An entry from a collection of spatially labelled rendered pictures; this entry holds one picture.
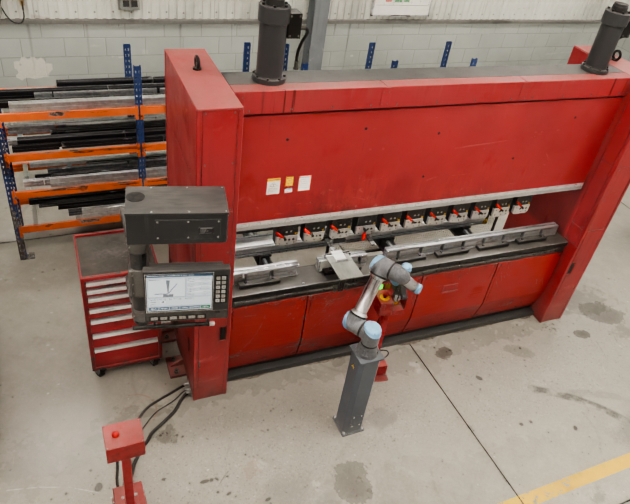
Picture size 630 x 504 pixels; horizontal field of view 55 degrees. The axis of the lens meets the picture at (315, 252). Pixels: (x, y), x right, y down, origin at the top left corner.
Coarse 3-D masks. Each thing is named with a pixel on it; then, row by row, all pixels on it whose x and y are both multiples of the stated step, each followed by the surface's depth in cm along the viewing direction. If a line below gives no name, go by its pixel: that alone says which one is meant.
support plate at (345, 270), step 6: (330, 258) 436; (348, 258) 439; (330, 264) 432; (336, 264) 432; (342, 264) 433; (348, 264) 434; (354, 264) 434; (336, 270) 426; (342, 270) 427; (348, 270) 428; (354, 270) 429; (342, 276) 422; (348, 276) 423; (354, 276) 424; (360, 276) 425
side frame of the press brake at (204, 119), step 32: (192, 64) 352; (192, 96) 317; (224, 96) 322; (192, 128) 321; (224, 128) 318; (192, 160) 332; (224, 160) 330; (192, 256) 370; (224, 256) 371; (192, 320) 401; (224, 320) 405; (192, 352) 418; (224, 352) 424; (192, 384) 437; (224, 384) 446
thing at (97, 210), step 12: (84, 192) 567; (96, 192) 570; (108, 192) 572; (120, 192) 577; (48, 204) 548; (60, 204) 546; (72, 204) 550; (84, 204) 556; (96, 204) 557; (108, 204) 560; (120, 204) 553; (84, 216) 542; (96, 216) 547
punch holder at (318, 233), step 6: (312, 222) 409; (318, 222) 411; (324, 222) 413; (300, 228) 419; (306, 228) 411; (312, 228) 413; (318, 228) 415; (324, 228) 417; (300, 234) 421; (306, 234) 413; (318, 234) 418; (306, 240) 418; (312, 240) 419; (318, 240) 421
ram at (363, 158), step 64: (256, 128) 349; (320, 128) 366; (384, 128) 384; (448, 128) 404; (512, 128) 426; (576, 128) 451; (256, 192) 377; (320, 192) 396; (384, 192) 418; (448, 192) 442
